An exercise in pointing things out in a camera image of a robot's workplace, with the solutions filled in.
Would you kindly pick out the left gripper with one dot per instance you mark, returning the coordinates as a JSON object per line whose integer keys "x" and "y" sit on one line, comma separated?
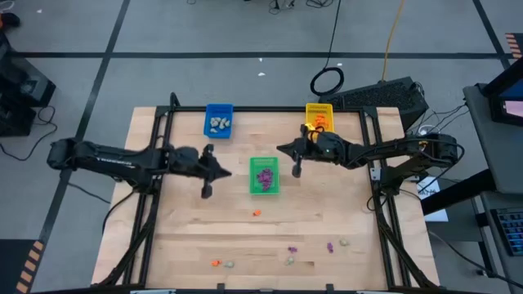
{"x": 206, "y": 191}

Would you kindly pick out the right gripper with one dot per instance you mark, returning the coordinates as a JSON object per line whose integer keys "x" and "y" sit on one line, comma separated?
{"x": 297, "y": 169}

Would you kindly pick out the purple skeleton figure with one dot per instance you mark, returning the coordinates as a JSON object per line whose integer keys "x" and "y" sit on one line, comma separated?
{"x": 261, "y": 178}
{"x": 329, "y": 247}
{"x": 267, "y": 172}
{"x": 266, "y": 185}
{"x": 292, "y": 249}

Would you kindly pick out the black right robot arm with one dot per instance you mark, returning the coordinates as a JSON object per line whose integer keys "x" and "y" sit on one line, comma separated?
{"x": 388, "y": 149}

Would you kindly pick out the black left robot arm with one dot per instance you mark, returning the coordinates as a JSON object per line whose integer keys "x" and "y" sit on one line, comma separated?
{"x": 110, "y": 161}

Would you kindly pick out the green plastic basket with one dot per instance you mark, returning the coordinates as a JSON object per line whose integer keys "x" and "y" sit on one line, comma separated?
{"x": 255, "y": 163}

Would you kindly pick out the yellow plastic basket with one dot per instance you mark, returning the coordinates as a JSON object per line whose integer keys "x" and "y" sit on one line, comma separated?
{"x": 312, "y": 108}

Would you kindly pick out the blue plastic basket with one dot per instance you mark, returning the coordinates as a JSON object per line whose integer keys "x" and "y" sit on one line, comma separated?
{"x": 210, "y": 110}

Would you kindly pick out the white-rimmed black device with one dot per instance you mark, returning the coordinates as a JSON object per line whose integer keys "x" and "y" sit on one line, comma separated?
{"x": 369, "y": 291}
{"x": 153, "y": 291}

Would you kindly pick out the white paper sheet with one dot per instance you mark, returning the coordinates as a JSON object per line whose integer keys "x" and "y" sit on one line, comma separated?
{"x": 427, "y": 192}

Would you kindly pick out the black desk support beam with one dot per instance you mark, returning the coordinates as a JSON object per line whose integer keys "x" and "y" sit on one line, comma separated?
{"x": 457, "y": 194}

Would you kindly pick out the grey desk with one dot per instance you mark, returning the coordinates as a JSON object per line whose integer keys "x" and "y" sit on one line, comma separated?
{"x": 486, "y": 139}

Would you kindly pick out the black floor equipment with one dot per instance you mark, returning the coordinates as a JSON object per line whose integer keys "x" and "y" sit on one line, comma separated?
{"x": 20, "y": 90}

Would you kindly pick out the black monitor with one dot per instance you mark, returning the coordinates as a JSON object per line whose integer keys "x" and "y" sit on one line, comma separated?
{"x": 500, "y": 83}

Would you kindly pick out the black mat orange stripes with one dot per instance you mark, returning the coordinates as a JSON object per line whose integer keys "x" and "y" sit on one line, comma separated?
{"x": 12, "y": 269}
{"x": 515, "y": 43}

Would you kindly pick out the black keyboard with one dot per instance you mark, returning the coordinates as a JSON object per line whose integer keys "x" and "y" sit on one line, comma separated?
{"x": 510, "y": 230}

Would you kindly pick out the black orange object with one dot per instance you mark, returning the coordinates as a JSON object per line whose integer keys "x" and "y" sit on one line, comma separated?
{"x": 10, "y": 19}

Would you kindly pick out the white metal bracket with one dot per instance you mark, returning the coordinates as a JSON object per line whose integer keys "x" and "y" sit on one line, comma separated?
{"x": 375, "y": 173}

